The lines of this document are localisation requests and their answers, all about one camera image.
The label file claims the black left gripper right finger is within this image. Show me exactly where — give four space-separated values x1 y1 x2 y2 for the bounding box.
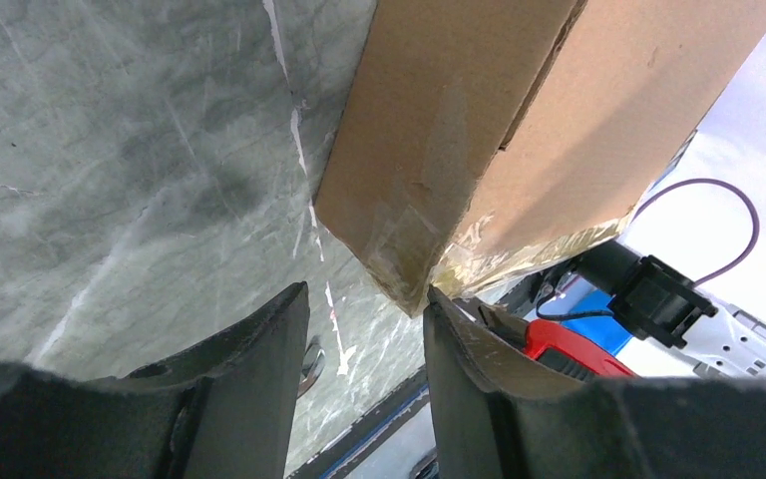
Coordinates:
423 289 766 478

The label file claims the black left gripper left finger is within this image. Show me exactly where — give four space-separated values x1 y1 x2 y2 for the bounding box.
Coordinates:
0 282 309 478

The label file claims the red handled box cutter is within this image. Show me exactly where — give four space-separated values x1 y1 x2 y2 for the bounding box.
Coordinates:
476 301 634 382

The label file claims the brown cardboard express box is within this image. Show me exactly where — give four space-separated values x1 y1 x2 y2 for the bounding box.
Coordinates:
314 1 766 315

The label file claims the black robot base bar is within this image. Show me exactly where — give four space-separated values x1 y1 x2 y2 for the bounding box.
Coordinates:
288 366 429 478

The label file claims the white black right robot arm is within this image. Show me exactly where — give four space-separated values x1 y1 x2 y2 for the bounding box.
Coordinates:
501 240 766 378

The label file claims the silver open-end wrench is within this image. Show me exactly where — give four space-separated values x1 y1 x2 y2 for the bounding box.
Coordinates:
297 335 326 398

